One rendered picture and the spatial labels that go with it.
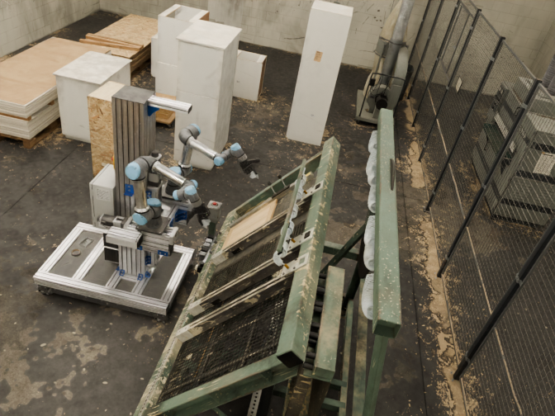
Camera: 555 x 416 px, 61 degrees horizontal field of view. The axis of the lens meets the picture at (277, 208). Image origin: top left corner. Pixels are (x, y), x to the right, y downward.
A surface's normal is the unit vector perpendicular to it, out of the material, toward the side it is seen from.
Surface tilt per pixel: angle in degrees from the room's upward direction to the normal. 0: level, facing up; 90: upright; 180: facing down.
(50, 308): 0
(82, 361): 0
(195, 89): 90
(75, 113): 90
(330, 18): 90
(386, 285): 0
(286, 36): 90
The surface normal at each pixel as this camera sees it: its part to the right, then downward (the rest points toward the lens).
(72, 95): -0.16, 0.56
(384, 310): 0.16, -0.80
